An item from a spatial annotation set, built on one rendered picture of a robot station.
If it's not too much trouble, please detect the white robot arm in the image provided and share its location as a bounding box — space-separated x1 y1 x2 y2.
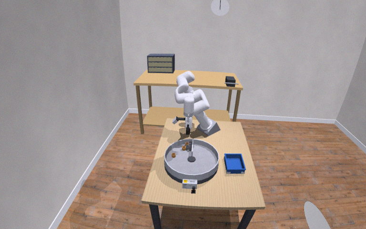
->
175 71 213 130

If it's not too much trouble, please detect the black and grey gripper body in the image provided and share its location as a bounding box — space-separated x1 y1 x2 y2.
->
185 116 193 129

